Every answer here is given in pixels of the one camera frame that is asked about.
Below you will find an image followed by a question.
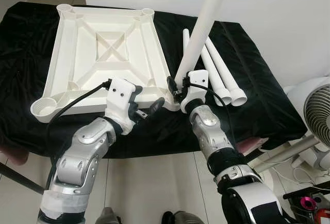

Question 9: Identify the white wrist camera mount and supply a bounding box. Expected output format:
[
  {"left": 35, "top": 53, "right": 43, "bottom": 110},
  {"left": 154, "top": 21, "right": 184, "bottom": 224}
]
[
  {"left": 179, "top": 69, "right": 210, "bottom": 113},
  {"left": 105, "top": 77, "right": 138, "bottom": 135}
]

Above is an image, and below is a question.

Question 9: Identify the white pedestal fan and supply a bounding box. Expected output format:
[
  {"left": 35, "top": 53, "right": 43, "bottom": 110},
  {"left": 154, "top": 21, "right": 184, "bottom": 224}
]
[{"left": 254, "top": 77, "right": 330, "bottom": 174}]

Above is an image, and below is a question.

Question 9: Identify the grey robot foot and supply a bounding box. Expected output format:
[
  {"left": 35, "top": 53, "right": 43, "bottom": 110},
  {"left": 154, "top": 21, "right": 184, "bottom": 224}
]
[
  {"left": 162, "top": 211, "right": 207, "bottom": 224},
  {"left": 95, "top": 207, "right": 122, "bottom": 224}
]

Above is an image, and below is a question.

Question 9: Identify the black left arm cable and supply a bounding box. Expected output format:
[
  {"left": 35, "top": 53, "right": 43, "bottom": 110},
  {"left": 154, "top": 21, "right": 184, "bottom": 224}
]
[{"left": 45, "top": 79, "right": 113, "bottom": 194}]

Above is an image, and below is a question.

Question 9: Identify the grey robot left foot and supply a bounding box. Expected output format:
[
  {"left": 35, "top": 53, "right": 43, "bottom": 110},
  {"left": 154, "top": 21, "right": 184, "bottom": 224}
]
[{"left": 95, "top": 207, "right": 122, "bottom": 224}]

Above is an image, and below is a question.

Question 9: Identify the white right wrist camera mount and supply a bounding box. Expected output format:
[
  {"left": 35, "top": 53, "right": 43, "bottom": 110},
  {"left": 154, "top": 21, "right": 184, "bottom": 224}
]
[{"left": 179, "top": 69, "right": 210, "bottom": 113}]

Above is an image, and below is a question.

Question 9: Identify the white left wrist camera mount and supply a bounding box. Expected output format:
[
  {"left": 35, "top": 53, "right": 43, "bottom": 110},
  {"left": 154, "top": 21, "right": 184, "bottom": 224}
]
[{"left": 105, "top": 77, "right": 138, "bottom": 135}]

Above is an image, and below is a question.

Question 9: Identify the white plastic table top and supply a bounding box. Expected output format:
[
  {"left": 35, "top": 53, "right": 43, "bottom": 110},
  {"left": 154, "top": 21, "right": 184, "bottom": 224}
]
[{"left": 30, "top": 4, "right": 181, "bottom": 123}]

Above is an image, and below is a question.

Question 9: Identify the black cloth table cover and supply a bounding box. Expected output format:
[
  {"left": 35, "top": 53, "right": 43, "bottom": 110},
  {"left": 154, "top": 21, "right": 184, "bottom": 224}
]
[{"left": 0, "top": 1, "right": 308, "bottom": 158}]

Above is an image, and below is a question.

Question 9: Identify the grey robot right foot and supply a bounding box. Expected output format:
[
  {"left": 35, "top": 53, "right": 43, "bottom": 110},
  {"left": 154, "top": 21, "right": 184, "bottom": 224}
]
[{"left": 162, "top": 211, "right": 207, "bottom": 224}]

